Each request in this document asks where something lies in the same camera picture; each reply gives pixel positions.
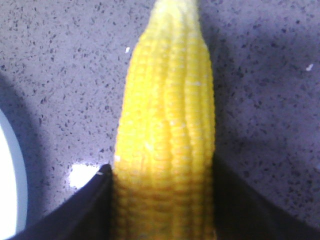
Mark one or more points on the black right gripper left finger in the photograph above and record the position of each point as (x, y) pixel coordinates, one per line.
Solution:
(85, 216)

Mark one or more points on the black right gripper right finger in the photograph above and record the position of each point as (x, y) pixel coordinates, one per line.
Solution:
(241, 213)

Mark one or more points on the light blue round plate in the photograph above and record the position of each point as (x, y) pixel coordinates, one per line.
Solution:
(13, 183)

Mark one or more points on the yellow corn cob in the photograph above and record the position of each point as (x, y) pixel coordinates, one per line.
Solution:
(163, 160)

